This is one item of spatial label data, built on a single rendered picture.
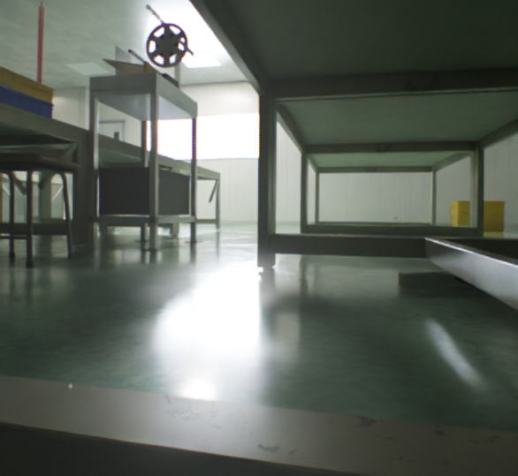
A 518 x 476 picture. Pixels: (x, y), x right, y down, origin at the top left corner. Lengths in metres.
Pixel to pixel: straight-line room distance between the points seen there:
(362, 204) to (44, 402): 7.45
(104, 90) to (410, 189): 5.95
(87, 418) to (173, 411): 0.03
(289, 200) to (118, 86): 5.37
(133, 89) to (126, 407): 2.55
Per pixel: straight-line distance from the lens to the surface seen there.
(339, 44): 1.29
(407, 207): 7.65
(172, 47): 3.21
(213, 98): 8.31
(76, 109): 9.32
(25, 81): 3.87
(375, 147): 2.94
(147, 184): 2.60
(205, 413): 0.18
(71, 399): 0.20
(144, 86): 2.66
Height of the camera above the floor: 0.23
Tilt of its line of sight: 1 degrees down
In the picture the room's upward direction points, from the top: 1 degrees clockwise
